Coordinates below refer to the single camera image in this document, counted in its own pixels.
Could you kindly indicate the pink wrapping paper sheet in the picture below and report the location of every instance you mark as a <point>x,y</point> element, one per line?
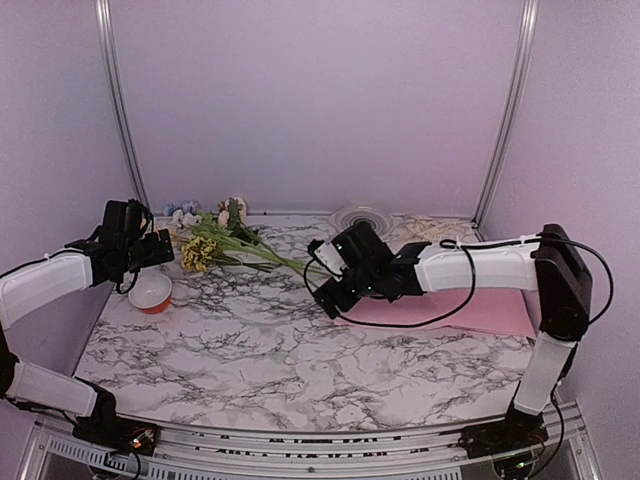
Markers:
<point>497,311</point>

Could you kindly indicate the right aluminium frame post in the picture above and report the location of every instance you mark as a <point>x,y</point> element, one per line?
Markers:
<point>516,86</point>

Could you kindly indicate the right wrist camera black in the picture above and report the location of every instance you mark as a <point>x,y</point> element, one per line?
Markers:
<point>328,256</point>

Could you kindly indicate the left aluminium frame post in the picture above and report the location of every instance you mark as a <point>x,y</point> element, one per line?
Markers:
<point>110,59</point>

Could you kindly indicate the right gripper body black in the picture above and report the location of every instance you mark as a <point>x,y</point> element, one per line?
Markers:
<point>365,284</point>

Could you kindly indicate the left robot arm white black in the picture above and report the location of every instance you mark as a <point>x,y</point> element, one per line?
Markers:
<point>125,243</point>

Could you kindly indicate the aluminium frame post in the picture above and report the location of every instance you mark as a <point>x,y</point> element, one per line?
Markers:
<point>110,59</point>
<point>516,86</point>

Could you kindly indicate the aluminium front rail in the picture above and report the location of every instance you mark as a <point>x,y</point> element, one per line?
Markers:
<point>195,452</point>

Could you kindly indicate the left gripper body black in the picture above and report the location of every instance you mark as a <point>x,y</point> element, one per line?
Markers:
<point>141,259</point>

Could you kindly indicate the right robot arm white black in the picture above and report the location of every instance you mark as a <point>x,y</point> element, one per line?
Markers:
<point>548,264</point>

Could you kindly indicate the orange white bowl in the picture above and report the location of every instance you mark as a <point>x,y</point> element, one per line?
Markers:
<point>152,293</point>

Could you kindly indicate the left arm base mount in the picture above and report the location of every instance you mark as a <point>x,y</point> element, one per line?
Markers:
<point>120,434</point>

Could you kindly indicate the blue white fake flower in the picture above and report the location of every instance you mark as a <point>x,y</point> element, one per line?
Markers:
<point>183,215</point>

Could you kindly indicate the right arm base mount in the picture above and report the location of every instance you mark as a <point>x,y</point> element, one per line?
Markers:
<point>499,437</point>

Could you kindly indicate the yellow fake flower bunch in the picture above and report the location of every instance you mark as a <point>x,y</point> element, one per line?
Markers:
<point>200,254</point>

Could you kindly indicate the pink rose fake flower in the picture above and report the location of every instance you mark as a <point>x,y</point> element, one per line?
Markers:
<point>228,227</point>

